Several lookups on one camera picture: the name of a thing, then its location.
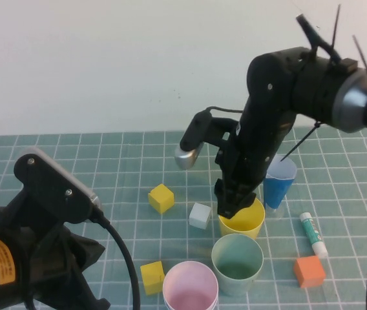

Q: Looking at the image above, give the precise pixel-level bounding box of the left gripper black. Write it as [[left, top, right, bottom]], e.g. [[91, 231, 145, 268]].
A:
[[0, 190, 112, 310]]

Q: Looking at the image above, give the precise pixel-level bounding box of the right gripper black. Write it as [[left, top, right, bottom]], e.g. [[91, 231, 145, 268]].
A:
[[215, 121, 293, 219]]

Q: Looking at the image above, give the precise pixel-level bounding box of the yellow plastic cup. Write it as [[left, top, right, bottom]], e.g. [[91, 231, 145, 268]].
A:
[[218, 196, 266, 242]]

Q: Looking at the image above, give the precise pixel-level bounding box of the green plastic cup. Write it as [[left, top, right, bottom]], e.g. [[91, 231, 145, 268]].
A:
[[211, 232, 264, 296]]

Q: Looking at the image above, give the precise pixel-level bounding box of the pink plastic cup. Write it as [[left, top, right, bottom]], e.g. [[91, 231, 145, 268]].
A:
[[162, 261, 219, 310]]

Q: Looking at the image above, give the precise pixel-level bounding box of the white foam cube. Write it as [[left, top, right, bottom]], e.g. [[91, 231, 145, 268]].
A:
[[189, 202, 212, 230]]

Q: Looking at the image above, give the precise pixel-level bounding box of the blue paper cone cup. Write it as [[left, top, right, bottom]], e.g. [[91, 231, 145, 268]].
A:
[[262, 154, 297, 218]]

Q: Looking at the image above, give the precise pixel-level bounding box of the yellow foam cube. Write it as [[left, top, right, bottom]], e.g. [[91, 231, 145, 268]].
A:
[[140, 260, 166, 296], [147, 183, 175, 214]]

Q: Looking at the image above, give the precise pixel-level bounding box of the green and white glue stick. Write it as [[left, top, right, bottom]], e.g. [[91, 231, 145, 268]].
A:
[[299, 212, 328, 259]]

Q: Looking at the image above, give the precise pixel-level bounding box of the orange foam cube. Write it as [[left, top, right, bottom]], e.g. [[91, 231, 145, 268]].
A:
[[293, 254, 327, 289]]

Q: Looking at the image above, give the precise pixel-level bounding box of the left wrist camera black cable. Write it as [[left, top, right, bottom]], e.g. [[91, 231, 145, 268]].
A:
[[88, 206, 141, 310]]

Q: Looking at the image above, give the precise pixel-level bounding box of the right arm looped black cable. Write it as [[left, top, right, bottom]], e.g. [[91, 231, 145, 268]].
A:
[[295, 14, 342, 62]]

